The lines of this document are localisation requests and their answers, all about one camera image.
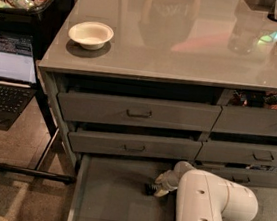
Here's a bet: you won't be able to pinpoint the white paper bowl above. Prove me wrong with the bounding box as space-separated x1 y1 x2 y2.
68 21 114 51

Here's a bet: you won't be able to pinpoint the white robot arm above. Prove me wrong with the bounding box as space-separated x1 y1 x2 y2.
154 161 259 221

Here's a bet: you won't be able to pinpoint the grey top left drawer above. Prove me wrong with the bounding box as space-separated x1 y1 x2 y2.
57 92 221 132

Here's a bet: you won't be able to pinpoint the grey top right drawer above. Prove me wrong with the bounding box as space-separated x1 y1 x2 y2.
213 106 277 137

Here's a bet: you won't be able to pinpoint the grey middle right drawer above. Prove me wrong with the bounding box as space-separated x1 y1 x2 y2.
196 141 277 167

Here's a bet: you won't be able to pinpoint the black rxbar chocolate bar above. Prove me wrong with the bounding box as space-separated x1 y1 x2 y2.
144 183 158 196

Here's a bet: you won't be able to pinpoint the black laptop computer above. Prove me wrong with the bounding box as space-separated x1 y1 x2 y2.
0 32 37 131

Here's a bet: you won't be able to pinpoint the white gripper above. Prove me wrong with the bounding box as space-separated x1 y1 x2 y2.
154 170 180 198

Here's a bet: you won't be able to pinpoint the chip bags in drawer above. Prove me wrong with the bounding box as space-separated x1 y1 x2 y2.
229 89 277 110

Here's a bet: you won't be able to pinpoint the grey counter cabinet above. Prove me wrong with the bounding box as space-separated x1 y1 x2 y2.
19 0 277 221

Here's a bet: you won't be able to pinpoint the black laptop stand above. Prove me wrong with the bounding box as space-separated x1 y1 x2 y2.
0 54 91 186

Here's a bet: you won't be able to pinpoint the grey middle left drawer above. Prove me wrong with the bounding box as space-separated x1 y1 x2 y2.
68 131 202 160

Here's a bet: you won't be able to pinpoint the open bottom left drawer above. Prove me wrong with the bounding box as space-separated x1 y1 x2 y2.
68 154 176 221

